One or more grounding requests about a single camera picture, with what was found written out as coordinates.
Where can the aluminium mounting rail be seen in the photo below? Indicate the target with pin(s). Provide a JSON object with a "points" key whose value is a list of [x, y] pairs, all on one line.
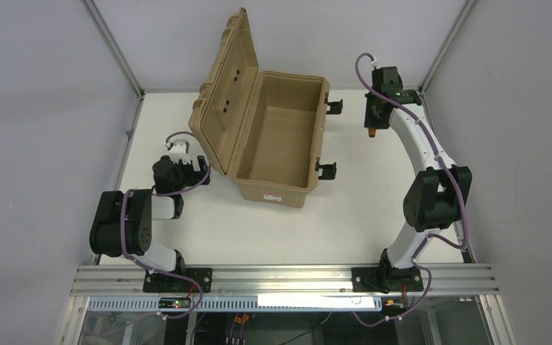
{"points": [[322, 279]]}

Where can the perforated cable tray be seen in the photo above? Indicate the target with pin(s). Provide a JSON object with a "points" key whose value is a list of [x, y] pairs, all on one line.
{"points": [[261, 303]]}

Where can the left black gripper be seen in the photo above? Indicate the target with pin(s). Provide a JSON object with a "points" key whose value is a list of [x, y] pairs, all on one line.
{"points": [[200, 167]]}

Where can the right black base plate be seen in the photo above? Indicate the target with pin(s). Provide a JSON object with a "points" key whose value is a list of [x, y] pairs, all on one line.
{"points": [[383, 280]]}

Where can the small electronics board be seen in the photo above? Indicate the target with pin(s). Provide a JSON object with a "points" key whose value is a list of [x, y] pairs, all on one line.
{"points": [[175, 303]]}

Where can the tan plastic storage bin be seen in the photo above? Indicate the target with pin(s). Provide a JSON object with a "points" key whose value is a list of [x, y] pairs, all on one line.
{"points": [[263, 129]]}

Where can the black bin latch far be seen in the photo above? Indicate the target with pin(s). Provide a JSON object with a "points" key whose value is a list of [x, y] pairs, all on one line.
{"points": [[333, 107]]}

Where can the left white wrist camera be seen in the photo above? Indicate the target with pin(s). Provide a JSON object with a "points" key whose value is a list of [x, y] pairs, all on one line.
{"points": [[178, 151]]}

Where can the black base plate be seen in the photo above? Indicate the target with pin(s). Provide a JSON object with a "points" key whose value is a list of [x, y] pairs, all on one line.
{"points": [[158, 283], [383, 280]]}

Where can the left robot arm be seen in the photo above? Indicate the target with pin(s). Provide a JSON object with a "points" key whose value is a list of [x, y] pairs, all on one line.
{"points": [[122, 225]]}

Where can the black bin latch near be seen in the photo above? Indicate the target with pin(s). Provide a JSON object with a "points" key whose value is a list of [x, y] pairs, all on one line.
{"points": [[326, 171]]}

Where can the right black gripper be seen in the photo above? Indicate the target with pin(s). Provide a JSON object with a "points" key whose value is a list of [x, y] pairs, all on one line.
{"points": [[372, 118]]}

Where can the black bin latch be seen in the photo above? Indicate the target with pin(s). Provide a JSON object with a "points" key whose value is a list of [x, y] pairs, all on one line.
{"points": [[333, 107], [326, 171]]}

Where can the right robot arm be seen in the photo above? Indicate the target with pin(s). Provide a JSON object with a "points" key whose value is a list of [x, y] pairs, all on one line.
{"points": [[433, 201]]}

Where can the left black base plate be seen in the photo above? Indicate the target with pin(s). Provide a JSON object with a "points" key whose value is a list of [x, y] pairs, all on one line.
{"points": [[158, 283]]}

